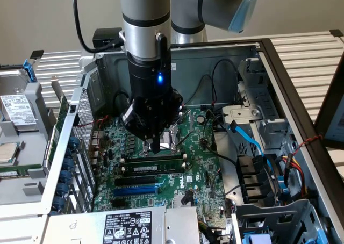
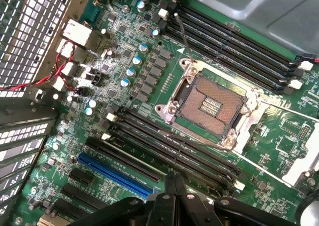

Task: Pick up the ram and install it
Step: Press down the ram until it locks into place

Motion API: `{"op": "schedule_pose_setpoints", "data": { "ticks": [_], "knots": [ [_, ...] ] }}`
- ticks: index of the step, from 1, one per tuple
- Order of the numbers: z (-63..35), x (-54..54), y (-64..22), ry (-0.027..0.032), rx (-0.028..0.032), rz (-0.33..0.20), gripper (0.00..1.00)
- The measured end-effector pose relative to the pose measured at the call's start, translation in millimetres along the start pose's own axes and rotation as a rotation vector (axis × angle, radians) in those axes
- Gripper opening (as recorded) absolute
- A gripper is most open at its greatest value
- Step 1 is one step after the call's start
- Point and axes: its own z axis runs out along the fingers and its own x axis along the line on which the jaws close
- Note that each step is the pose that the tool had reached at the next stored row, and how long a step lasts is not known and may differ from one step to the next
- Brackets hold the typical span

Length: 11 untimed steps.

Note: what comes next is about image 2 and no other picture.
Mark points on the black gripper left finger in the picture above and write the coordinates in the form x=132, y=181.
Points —
x=162, y=211

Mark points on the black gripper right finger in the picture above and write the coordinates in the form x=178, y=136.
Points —
x=192, y=211

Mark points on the blue expansion slot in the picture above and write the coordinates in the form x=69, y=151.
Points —
x=114, y=176

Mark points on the long black expansion slot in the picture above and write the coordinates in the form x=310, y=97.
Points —
x=124, y=161

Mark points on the thin metal locking lever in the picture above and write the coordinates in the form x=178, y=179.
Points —
x=184, y=36
x=192, y=141

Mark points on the green motherboard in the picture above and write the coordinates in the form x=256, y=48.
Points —
x=264, y=201

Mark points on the short black expansion slot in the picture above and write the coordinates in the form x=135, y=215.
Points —
x=81, y=176

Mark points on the CPU socket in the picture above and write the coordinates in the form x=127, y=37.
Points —
x=211, y=104

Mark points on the silver socket cover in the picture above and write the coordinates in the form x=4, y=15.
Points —
x=299, y=171

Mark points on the silver rear port block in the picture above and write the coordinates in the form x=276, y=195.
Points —
x=77, y=33
x=63, y=49
x=67, y=68

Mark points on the open PC case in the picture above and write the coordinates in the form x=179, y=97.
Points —
x=249, y=7

